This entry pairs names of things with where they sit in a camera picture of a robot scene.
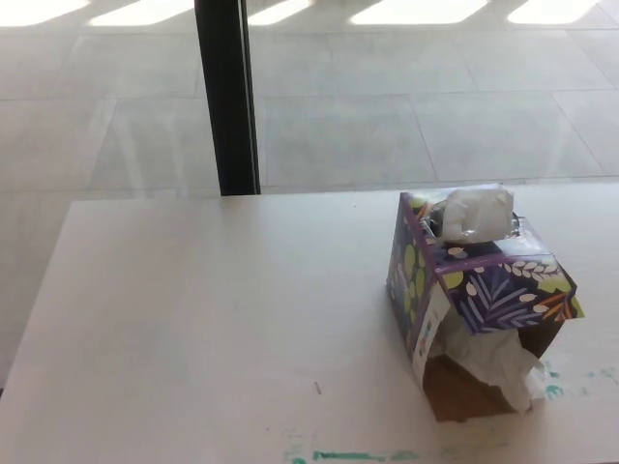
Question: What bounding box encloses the crumpled white tissue wad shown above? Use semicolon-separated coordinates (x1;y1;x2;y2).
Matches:
428;316;548;415

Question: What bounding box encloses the black window frame post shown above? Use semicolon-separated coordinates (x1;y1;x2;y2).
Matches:
193;0;263;197

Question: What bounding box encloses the purple floral tissue box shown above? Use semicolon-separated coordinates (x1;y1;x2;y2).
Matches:
385;182;587;423

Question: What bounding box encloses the white tissue sheet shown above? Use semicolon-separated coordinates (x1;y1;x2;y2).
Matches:
437;187;516;245

